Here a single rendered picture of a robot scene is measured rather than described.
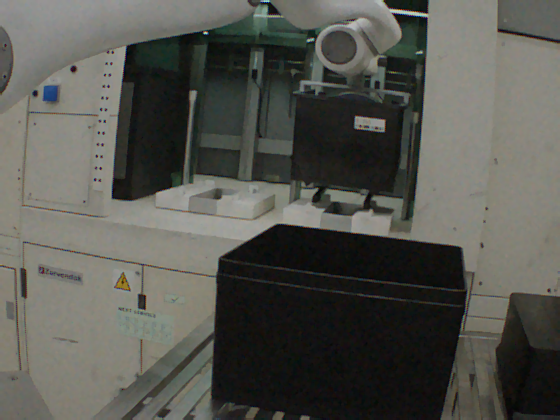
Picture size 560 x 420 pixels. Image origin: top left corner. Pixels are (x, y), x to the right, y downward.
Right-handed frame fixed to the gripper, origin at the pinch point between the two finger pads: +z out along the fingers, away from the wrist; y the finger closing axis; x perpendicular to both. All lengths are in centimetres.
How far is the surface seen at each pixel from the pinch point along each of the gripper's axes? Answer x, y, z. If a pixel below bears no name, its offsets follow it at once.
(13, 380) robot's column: -46, -28, -85
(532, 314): -35, 35, -57
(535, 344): -35, 33, -71
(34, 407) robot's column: -45, -21, -90
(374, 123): -12.6, 5.4, -9.0
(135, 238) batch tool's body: -37, -33, -32
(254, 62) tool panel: 1, -35, 52
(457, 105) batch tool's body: -7.5, 20.7, -37.6
